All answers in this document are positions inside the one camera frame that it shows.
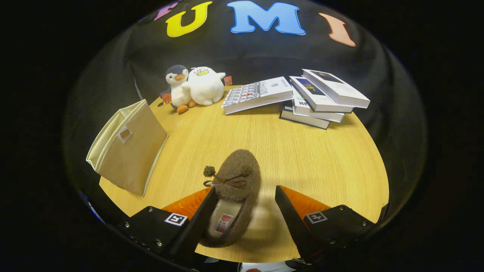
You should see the grey patterned cover book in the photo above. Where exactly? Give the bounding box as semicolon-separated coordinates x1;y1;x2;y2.
222;77;294;115

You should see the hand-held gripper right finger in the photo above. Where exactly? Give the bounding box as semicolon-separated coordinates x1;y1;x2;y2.
275;185;383;264

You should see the white book with black print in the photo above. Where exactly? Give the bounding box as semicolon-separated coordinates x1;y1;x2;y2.
292;91;345;123

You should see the brown fuzzy shoe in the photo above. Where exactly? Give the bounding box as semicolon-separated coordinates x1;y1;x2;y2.
199;149;261;248

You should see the dark grey cover book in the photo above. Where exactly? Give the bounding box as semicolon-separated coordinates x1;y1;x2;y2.
280;102;330;130

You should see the grey white penguin plush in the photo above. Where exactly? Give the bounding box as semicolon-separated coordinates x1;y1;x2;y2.
160;65;197;114

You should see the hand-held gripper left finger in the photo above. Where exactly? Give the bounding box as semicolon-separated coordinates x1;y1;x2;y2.
112;187;216;265

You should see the white book dark cover picture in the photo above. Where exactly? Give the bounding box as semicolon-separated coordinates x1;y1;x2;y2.
302;69;371;109

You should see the beige fabric storage box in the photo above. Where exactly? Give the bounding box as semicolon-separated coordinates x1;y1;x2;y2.
86;99;169;197

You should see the white duck plush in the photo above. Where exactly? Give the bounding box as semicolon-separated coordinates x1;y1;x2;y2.
181;66;233;106

